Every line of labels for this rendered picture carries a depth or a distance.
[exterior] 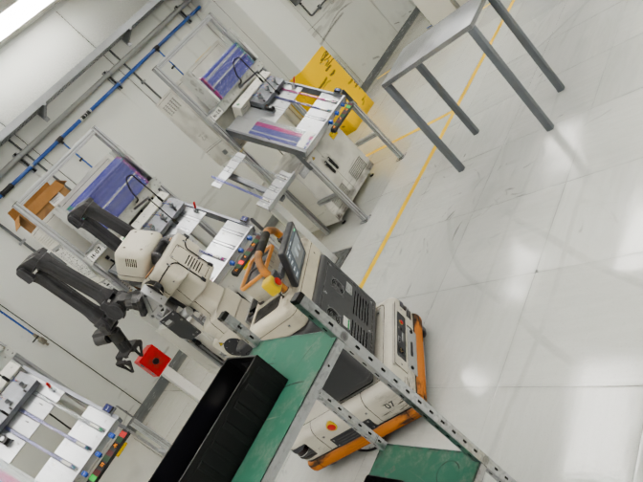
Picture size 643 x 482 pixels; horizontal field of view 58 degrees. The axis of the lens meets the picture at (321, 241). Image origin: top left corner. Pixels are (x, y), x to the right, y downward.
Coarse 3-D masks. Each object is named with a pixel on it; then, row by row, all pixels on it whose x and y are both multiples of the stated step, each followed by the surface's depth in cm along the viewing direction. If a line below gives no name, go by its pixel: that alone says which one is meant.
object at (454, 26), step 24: (480, 0) 329; (456, 24) 331; (408, 48) 380; (432, 48) 334; (480, 48) 320; (528, 48) 352; (408, 72) 350; (504, 72) 324; (552, 72) 359; (528, 96) 331; (456, 168) 389
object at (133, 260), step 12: (132, 240) 247; (144, 240) 248; (156, 240) 250; (120, 252) 240; (132, 252) 240; (144, 252) 241; (120, 264) 242; (132, 264) 242; (144, 264) 241; (120, 276) 246; (132, 276) 245; (144, 276) 244
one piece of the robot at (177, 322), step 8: (168, 304) 252; (176, 304) 256; (168, 312) 255; (176, 312) 250; (184, 312) 251; (192, 312) 253; (160, 320) 254; (168, 320) 252; (176, 320) 252; (184, 320) 252; (168, 328) 255; (176, 328) 255; (184, 328) 254; (192, 328) 254; (184, 336) 257; (192, 336) 256
